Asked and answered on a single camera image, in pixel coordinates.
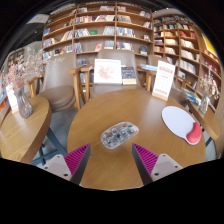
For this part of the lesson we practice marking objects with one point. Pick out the small white sign card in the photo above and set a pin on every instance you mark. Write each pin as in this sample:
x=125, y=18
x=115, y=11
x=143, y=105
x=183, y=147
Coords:
x=12, y=100

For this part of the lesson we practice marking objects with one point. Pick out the dark blue book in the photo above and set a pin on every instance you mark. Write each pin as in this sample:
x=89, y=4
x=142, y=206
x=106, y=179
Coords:
x=128, y=75

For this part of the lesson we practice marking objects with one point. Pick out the white mouse pad red rest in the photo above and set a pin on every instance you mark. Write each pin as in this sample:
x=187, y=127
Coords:
x=176, y=121

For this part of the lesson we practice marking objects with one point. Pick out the glass vase with pink flowers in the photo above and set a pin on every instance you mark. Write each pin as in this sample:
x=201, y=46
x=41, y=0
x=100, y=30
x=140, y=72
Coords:
x=23, y=105

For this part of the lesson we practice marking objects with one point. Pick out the distant wooden bookshelf unit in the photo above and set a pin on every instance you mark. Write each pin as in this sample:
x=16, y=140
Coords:
x=16, y=57

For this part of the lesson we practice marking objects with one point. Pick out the white standing sign red print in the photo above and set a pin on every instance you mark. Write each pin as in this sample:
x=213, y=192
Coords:
x=163, y=81

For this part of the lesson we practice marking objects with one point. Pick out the white framed floral picture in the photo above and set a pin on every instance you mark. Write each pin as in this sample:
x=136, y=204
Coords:
x=107, y=71

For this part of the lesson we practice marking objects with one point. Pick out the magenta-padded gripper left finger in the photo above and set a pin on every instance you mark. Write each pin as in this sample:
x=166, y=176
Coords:
x=76, y=159

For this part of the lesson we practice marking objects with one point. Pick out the light blue book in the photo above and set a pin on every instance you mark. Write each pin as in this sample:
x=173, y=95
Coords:
x=148, y=67

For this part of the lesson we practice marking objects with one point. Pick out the round wooden side table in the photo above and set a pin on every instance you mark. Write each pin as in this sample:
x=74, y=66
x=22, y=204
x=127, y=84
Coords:
x=20, y=133
x=208, y=121

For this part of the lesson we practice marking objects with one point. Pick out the wide wooden bookshelf unit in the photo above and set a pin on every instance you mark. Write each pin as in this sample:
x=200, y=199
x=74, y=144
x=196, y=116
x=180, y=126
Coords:
x=100, y=30

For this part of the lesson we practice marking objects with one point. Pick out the stack of colourful books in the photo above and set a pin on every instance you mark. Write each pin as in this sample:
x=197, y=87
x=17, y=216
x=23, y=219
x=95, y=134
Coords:
x=191, y=96

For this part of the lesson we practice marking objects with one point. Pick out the transparent computer mouse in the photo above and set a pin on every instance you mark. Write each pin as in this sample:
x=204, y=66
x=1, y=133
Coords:
x=119, y=135

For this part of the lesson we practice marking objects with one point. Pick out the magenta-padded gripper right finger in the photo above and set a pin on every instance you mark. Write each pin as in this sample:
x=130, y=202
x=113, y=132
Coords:
x=146, y=159

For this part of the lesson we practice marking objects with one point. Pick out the beige armchair wooden arms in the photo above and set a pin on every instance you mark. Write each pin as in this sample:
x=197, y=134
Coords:
x=156, y=59
x=32, y=83
x=56, y=96
x=110, y=89

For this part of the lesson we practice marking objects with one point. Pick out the white ceiling air unit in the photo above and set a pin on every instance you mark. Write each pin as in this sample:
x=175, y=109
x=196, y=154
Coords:
x=37, y=18

